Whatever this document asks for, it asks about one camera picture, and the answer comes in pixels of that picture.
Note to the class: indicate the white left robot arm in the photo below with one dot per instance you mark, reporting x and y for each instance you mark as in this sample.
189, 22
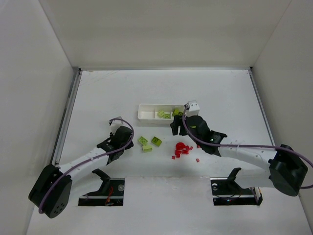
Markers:
56, 185

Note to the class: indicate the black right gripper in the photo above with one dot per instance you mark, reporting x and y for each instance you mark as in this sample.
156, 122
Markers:
176, 125

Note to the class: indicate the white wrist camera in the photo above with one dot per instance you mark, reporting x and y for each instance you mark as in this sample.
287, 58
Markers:
115, 123
193, 108

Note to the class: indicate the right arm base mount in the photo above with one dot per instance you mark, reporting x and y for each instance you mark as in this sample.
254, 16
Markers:
226, 192

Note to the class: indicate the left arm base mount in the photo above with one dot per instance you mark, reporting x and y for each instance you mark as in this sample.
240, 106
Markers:
109, 194

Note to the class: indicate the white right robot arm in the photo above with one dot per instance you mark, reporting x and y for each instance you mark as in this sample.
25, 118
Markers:
278, 167

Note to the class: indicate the small red lego pile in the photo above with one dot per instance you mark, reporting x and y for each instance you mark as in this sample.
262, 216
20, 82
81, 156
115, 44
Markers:
182, 151

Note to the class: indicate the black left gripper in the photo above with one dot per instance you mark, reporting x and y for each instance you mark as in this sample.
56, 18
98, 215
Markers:
120, 132

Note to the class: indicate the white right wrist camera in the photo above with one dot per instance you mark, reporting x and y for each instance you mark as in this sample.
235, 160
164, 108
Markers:
193, 108

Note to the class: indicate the light green lego brick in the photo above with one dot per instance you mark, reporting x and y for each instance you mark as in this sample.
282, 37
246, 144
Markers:
161, 114
147, 148

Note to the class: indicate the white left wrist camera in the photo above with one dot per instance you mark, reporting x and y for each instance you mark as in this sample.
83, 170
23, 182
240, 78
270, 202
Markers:
115, 123

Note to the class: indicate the white three-compartment tray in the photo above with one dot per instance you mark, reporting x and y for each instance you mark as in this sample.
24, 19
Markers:
147, 113

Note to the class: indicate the red round lego piece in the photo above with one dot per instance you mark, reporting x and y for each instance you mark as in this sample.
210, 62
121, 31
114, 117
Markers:
180, 146

